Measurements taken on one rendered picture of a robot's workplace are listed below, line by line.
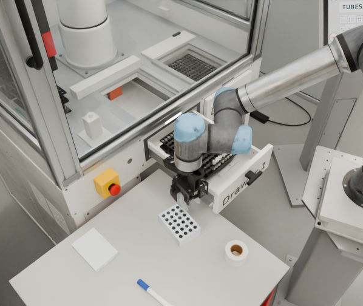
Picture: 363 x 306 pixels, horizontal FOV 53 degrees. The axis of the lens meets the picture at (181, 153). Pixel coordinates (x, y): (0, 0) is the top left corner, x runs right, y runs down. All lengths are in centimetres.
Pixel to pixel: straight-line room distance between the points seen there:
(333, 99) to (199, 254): 122
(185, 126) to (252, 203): 145
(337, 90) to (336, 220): 95
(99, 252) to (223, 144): 54
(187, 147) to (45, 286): 61
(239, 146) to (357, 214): 54
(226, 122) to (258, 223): 133
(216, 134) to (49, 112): 42
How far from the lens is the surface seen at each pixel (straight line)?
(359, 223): 128
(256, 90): 96
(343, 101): 212
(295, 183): 238
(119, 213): 128
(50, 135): 100
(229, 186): 114
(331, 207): 128
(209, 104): 144
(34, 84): 91
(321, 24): 178
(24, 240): 226
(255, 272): 118
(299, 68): 95
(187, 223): 120
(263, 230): 217
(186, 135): 87
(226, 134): 89
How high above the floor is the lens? 180
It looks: 46 degrees down
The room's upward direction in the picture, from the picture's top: straight up
